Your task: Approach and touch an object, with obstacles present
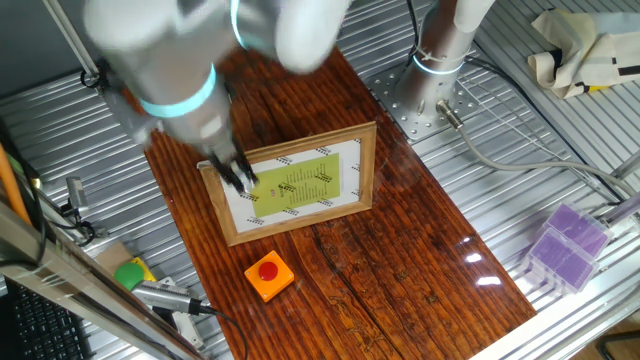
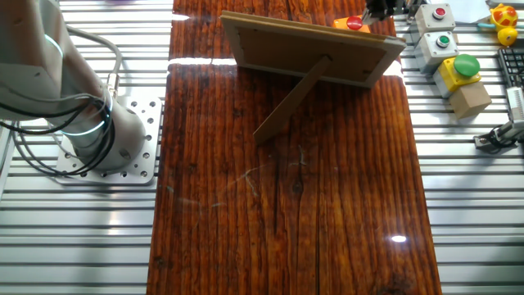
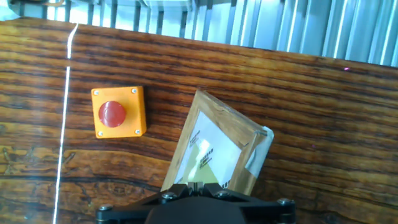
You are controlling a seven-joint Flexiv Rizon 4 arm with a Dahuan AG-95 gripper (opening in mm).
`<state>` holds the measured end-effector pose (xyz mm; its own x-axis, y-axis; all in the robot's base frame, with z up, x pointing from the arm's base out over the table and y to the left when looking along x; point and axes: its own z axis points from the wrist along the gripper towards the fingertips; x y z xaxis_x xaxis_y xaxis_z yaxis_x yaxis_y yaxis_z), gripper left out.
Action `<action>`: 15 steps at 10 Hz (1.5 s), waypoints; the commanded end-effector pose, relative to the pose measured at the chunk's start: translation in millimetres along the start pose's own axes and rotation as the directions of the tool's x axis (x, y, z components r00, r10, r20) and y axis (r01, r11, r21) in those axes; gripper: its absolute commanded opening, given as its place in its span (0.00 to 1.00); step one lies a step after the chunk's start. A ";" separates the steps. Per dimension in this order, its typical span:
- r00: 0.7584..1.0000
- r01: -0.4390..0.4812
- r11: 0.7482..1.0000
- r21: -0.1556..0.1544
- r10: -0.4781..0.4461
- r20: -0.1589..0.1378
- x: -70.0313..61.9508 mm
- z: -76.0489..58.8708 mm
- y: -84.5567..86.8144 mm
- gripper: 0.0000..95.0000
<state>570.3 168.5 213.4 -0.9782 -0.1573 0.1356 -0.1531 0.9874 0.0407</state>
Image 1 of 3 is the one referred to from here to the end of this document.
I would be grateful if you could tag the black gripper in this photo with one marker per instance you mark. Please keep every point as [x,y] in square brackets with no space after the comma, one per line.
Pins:
[223,150]

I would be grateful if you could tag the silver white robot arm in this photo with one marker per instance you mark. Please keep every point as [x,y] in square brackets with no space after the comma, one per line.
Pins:
[165,55]

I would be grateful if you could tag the orange box with red button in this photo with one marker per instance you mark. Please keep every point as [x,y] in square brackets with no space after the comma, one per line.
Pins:
[269,276]

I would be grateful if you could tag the brown cardboard piece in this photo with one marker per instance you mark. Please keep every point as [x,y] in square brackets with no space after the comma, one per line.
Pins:
[114,256]

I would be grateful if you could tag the green round button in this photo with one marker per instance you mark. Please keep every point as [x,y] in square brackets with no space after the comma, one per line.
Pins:
[128,275]

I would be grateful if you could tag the dark brown wooden board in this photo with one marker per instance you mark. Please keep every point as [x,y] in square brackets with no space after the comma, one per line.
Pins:
[390,280]

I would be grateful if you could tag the thin aluminium pole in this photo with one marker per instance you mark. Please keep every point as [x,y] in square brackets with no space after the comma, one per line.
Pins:
[70,37]

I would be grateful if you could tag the orange tube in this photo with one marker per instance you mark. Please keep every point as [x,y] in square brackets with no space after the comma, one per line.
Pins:
[11,190]

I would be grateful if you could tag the black keyboard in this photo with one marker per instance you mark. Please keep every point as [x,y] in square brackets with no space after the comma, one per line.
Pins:
[40,325]

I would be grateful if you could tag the clear box with purple inserts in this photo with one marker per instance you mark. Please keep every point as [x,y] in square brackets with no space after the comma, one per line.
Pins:
[580,230]
[560,262]

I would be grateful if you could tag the beige cloth bag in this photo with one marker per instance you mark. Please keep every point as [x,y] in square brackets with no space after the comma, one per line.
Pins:
[580,50]

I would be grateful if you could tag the wooden picture frame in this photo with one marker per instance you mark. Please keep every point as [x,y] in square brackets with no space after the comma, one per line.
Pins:
[300,185]

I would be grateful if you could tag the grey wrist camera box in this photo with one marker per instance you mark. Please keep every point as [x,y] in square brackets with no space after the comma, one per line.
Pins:
[125,115]

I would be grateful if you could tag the silver depth camera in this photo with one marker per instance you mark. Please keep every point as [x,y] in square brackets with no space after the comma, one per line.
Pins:
[162,296]

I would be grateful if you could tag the small grey camera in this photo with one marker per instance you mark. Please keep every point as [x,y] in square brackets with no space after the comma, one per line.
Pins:
[76,194]

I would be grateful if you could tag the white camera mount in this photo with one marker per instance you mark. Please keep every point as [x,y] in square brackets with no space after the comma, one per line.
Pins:
[187,330]

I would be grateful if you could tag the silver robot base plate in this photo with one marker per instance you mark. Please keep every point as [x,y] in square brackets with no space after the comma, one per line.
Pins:
[395,105]

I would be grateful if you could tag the aluminium frame beam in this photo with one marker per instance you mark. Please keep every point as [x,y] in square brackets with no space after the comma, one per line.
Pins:
[75,290]

